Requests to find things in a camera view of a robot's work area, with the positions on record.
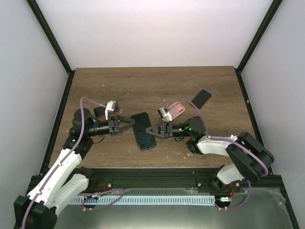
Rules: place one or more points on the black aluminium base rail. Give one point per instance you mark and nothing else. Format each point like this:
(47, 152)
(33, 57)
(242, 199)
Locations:
(202, 179)

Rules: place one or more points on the black phone case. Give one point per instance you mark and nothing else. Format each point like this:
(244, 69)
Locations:
(144, 131)

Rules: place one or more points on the pink phone case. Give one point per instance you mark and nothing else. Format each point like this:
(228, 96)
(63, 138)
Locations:
(176, 109)

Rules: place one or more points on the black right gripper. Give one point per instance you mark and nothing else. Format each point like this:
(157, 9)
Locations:
(165, 131)

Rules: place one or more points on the right black frame post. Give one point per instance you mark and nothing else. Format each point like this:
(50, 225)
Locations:
(275, 4)

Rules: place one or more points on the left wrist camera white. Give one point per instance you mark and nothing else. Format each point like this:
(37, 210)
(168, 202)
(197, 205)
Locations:
(110, 107)

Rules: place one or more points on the left black frame post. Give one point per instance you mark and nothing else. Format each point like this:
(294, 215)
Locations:
(49, 34)

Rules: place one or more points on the black smartphone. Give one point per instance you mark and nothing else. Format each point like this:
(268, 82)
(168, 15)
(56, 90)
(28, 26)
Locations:
(144, 131)

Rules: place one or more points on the white slotted cable duct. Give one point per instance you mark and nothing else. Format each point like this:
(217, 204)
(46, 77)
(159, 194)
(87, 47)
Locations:
(146, 200)

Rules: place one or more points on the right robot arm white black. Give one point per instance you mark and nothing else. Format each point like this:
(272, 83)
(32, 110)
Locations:
(250, 159)

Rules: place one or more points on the blue smartphone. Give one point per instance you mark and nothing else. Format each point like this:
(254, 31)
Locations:
(201, 98)

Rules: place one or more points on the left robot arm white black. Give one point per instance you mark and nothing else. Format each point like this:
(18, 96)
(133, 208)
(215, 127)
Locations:
(40, 208)

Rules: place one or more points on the black frame post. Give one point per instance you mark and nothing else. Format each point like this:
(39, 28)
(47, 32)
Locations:
(275, 4)
(49, 34)

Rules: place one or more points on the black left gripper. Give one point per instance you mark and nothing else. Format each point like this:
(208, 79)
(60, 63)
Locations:
(113, 124)

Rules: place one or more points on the dark red smartphone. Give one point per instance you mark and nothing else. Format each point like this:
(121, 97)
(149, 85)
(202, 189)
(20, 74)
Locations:
(100, 111)

